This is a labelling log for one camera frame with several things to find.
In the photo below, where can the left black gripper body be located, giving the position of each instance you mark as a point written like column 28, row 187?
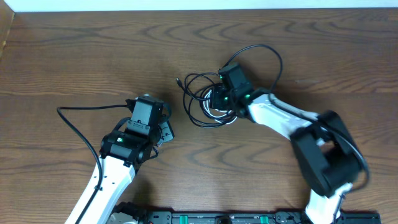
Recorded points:
column 168, row 109

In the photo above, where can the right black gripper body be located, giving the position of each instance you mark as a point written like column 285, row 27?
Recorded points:
column 223, row 99

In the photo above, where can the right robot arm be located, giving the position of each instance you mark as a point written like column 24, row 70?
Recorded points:
column 328, row 158

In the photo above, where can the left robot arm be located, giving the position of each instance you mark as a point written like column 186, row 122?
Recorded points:
column 134, row 140

